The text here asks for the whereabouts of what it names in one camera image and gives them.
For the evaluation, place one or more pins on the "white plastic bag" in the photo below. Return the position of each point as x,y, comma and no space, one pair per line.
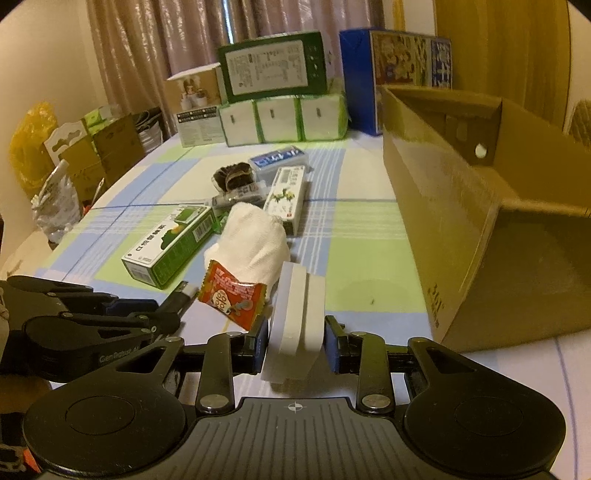
56,208

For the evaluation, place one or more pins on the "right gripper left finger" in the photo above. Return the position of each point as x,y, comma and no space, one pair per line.
224,356

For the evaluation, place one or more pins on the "large brown cardboard box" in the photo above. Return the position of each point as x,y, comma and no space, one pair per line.
496,205

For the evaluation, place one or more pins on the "dark brown scrunchie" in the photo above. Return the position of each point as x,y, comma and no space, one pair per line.
232,177

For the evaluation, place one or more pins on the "white knitted cloth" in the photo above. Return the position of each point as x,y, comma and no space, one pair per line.
252,246

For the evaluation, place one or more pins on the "clear box with blue label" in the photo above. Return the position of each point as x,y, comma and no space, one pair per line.
264,166

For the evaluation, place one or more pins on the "green wrapped tissue pack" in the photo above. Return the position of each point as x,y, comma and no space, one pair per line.
284,119

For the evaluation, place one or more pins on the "blue milk carton box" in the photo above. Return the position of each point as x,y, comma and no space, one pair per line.
373,58

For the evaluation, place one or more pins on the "white foam block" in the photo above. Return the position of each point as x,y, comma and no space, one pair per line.
297,325

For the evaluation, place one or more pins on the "green box with white label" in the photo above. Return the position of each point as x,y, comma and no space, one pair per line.
275,65

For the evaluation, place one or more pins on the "white box with green bird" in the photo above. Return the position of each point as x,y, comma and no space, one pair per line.
286,197

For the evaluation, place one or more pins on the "grey sesame snack packet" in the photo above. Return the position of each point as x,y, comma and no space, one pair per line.
238,194

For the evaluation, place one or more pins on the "green white medicine box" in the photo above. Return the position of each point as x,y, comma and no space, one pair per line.
161,253

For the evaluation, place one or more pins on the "yellow plastic bag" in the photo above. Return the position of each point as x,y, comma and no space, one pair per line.
28,155

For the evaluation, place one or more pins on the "plaid bed sheet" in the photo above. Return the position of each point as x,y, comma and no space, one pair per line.
350,232

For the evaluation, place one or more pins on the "brown cardboard boxes stack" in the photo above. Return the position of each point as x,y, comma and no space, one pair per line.
103,146

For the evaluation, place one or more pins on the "wooden door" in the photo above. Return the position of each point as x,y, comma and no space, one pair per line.
515,49

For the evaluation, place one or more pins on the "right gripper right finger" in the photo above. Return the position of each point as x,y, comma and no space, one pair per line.
364,355

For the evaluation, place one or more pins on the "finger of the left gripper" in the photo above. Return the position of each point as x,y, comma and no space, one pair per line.
104,303
68,329

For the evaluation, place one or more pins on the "white beige product box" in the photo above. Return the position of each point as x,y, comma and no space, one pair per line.
193,99

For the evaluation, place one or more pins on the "red snack packet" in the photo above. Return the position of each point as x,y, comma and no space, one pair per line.
241,302

